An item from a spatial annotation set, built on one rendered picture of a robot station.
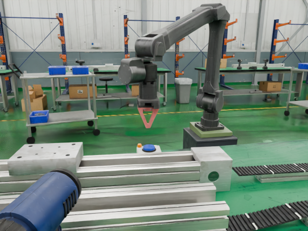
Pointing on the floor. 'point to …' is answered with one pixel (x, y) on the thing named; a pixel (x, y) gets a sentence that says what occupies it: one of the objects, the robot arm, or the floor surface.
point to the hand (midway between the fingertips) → (148, 125)
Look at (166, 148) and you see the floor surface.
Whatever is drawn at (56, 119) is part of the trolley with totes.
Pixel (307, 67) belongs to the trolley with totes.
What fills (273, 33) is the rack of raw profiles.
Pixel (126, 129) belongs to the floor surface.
